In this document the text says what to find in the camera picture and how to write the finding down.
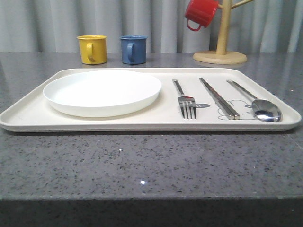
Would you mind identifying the silver metal fork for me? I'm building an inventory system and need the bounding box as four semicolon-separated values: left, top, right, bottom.
172;79;196;120

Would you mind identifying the white round plate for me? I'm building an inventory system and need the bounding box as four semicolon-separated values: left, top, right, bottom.
43;70;162;117

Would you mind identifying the silver metal spoon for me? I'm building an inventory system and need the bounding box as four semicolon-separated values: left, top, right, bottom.
227;79;282;122

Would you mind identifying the beige rabbit serving tray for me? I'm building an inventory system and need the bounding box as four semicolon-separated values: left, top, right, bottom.
0;68;301;132

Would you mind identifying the blue enamel mug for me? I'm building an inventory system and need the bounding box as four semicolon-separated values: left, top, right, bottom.
120;35;147;65

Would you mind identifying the yellow enamel mug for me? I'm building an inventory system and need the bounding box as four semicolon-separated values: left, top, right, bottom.
77;35;107;65

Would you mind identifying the wooden mug tree stand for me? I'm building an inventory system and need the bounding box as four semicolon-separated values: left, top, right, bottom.
193;0;251;64

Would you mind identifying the red enamel mug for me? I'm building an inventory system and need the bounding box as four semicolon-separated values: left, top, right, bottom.
185;0;219;31

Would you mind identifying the grey pleated curtain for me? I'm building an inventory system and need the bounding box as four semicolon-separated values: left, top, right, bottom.
0;0;303;54

